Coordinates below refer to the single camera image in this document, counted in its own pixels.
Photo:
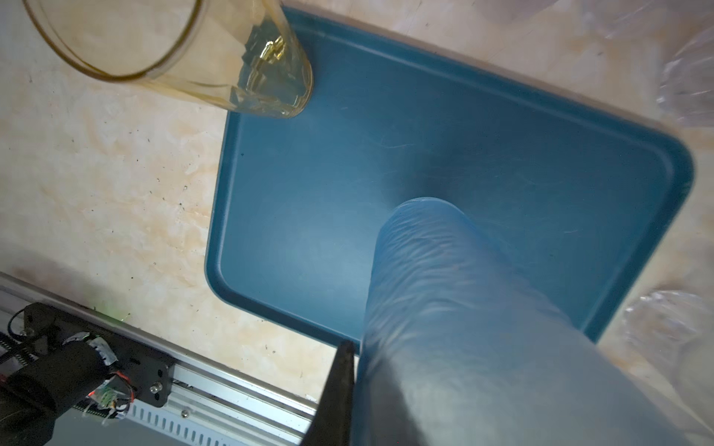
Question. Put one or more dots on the blue grey frosted cup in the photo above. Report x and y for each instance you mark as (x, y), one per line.
(459, 349)

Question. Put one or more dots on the amber tall glass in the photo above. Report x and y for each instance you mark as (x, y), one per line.
(240, 56)

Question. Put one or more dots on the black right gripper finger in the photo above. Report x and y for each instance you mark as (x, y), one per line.
(331, 424)

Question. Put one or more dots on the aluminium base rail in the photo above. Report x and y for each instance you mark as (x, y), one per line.
(207, 403)

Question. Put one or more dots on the teal plastic tray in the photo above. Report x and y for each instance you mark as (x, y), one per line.
(577, 198)

